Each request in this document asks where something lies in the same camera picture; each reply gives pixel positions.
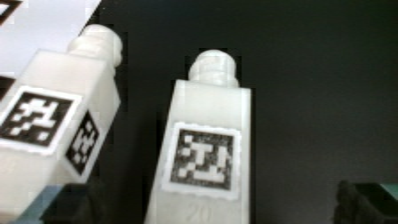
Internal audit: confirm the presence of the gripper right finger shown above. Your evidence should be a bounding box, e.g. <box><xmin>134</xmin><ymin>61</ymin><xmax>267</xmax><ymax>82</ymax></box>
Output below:
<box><xmin>335</xmin><ymin>181</ymin><xmax>398</xmax><ymax>224</ymax></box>

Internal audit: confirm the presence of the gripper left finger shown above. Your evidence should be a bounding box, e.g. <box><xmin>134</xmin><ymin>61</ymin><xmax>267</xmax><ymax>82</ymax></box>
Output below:
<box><xmin>41</xmin><ymin>183</ymin><xmax>107</xmax><ymax>224</ymax></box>

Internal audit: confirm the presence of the white table leg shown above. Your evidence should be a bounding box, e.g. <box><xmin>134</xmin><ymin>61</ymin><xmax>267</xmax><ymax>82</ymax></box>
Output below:
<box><xmin>144</xmin><ymin>50</ymin><xmax>251</xmax><ymax>224</ymax></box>
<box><xmin>0</xmin><ymin>25</ymin><xmax>123</xmax><ymax>224</ymax></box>

